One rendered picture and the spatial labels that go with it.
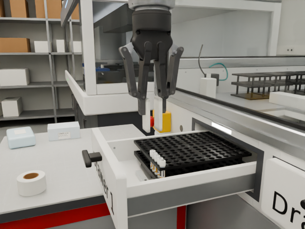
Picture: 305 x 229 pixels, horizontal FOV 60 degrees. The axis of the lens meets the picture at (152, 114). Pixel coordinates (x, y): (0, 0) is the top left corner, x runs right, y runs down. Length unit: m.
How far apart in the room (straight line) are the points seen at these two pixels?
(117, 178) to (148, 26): 0.27
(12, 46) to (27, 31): 0.49
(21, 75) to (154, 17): 3.91
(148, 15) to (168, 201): 0.34
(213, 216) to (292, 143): 0.35
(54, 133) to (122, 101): 0.41
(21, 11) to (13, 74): 0.89
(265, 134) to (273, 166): 0.07
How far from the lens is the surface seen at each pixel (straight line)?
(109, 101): 1.38
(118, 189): 0.45
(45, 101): 4.83
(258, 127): 0.57
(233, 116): 0.63
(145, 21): 0.50
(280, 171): 0.53
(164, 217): 0.85
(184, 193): 0.52
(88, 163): 0.54
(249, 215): 0.65
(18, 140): 1.12
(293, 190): 0.52
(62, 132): 1.16
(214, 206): 0.77
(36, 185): 0.76
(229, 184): 0.57
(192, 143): 0.66
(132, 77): 0.51
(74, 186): 0.78
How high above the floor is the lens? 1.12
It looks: 14 degrees down
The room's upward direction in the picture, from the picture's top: straight up
